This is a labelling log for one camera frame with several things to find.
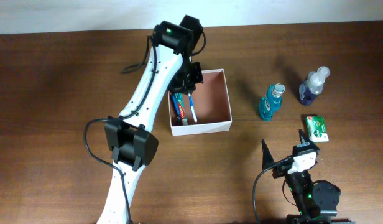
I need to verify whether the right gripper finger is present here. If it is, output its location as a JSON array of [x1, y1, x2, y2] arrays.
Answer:
[[298, 129, 310, 145], [261, 140, 275, 170]]

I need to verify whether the blue disposable razor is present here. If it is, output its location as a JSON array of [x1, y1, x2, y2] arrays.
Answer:
[[170, 94, 181, 124]]

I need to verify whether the white pink cardboard box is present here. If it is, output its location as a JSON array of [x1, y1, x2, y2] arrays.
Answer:
[[167, 69, 233, 136]]

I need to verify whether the blue white toothbrush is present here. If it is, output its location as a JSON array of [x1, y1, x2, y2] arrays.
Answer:
[[188, 93, 198, 123]]

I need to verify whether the green red toothpaste tube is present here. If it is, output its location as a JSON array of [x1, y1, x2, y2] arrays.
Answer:
[[175, 93, 188, 126]]

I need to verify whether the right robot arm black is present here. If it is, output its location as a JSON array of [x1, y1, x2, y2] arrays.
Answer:
[[252, 129, 353, 223]]

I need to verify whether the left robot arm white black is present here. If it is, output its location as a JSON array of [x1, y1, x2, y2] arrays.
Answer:
[[98, 16, 205, 223]]

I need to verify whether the green white soap box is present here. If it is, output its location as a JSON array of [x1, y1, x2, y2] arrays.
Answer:
[[305, 116, 329, 143]]

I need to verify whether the teal mouthwash bottle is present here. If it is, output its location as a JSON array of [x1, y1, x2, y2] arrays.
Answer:
[[259, 83, 285, 121]]

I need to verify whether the blue foam soap bottle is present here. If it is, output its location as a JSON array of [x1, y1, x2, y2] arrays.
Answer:
[[299, 66, 330, 106]]

